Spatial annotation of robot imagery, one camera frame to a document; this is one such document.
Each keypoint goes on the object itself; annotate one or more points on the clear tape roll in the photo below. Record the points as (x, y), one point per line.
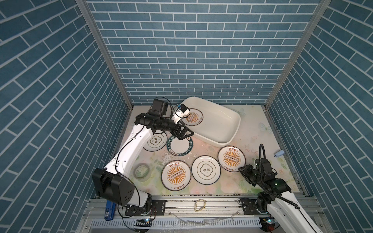
(142, 172)

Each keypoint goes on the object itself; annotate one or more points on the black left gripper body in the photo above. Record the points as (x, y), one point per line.
(174, 128)

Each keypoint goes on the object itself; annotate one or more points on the white clover plate centre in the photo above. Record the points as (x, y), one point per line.
(206, 170)

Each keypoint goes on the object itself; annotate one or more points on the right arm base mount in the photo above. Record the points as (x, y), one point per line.
(249, 206)

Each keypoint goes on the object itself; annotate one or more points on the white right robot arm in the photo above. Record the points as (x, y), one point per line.
(277, 199)

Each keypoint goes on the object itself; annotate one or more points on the white plastic bin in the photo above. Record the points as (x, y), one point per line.
(220, 124)

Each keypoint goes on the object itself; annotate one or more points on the small light blue object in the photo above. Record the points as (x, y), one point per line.
(279, 153)

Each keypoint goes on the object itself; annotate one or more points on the beige rubber band loop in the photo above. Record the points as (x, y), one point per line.
(199, 205)

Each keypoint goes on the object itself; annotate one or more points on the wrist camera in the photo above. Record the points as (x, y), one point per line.
(180, 112)
(264, 166)

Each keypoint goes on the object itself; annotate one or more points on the white clover plate left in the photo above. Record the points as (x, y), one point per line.
(156, 142)

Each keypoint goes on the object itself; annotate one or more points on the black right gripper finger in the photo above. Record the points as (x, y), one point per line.
(246, 170)
(249, 178)

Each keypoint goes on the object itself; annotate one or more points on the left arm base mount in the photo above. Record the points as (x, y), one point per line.
(155, 207)

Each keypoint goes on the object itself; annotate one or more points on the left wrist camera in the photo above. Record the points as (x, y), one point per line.
(180, 112)

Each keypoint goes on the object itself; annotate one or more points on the white clover plate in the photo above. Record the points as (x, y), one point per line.
(156, 142)
(206, 170)

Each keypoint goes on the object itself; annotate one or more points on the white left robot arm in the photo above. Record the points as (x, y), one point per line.
(112, 182)

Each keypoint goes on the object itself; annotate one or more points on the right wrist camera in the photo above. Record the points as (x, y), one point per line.
(264, 166)

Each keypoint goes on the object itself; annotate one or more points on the orange sunburst plate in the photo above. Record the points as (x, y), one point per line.
(176, 175)
(231, 158)
(195, 117)

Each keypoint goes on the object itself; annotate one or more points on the green rim plate left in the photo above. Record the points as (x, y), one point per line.
(178, 147)

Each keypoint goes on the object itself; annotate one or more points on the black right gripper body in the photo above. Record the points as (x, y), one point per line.
(258, 178)

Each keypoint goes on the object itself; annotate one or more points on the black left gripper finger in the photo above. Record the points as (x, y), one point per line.
(185, 135)
(185, 129)

